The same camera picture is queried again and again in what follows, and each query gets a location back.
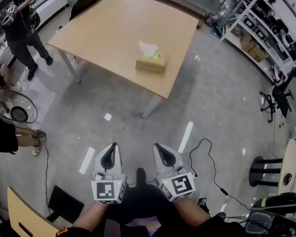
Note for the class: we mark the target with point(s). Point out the black trash bin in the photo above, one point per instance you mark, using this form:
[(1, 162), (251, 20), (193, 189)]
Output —
[(211, 20)]

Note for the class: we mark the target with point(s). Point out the black flat panel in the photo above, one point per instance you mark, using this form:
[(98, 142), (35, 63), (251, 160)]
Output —
[(64, 202)]

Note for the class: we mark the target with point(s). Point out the round wooden table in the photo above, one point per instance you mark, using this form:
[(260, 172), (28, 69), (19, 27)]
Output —
[(288, 162)]

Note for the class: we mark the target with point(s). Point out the person's black shoe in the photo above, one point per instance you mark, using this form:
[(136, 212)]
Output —
[(141, 175)]

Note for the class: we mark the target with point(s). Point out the white table leg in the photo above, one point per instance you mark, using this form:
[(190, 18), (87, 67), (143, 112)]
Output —
[(151, 105), (70, 67)]

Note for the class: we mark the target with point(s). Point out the person's right forearm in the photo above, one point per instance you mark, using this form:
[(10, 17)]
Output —
[(192, 211)]

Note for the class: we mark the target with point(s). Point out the white storage shelf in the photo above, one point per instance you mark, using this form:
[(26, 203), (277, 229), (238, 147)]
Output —
[(255, 6)]

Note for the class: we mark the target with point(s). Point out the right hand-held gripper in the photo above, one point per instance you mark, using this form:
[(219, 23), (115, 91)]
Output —
[(180, 185)]

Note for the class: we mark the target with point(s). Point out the black office chair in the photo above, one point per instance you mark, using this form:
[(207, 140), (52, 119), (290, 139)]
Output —
[(282, 97)]

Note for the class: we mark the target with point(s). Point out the black backpack green stripes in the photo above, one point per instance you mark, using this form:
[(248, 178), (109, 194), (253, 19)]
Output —
[(273, 201)]

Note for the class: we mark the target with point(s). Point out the person's black trousers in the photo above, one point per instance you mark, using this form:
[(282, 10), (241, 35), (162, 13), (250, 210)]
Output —
[(148, 201)]

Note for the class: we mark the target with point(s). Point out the person's black shirt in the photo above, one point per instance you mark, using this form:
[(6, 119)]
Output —
[(227, 227)]

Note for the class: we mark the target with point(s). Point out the green basket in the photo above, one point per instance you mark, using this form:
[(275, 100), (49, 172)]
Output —
[(217, 32)]

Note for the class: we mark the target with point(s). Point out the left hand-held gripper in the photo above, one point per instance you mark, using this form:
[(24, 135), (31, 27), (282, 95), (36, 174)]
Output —
[(106, 190)]

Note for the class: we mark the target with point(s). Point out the tan tissue box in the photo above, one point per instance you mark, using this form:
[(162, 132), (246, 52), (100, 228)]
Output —
[(150, 65)]

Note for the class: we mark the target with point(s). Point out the black computer mouse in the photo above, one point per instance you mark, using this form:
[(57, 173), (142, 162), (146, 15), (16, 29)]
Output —
[(287, 178)]

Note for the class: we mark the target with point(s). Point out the person's left forearm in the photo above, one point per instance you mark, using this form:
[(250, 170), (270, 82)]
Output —
[(91, 216)]

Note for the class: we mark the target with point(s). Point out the wooden chair back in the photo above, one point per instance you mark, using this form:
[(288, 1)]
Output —
[(22, 213)]

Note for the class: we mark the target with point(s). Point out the white tissue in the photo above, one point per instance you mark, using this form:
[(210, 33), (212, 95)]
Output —
[(148, 49)]

